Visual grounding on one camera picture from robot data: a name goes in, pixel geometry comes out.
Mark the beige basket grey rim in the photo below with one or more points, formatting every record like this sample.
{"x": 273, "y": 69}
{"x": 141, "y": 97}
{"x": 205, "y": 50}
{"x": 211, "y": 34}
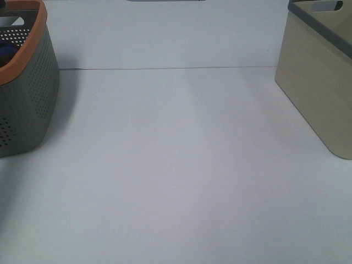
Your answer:
{"x": 314, "y": 69}

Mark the blue cloth in basket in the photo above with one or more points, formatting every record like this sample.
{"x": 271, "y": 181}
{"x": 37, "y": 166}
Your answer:
{"x": 7, "y": 52}

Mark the grey perforated basket orange rim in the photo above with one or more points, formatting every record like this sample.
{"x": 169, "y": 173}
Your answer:
{"x": 29, "y": 77}

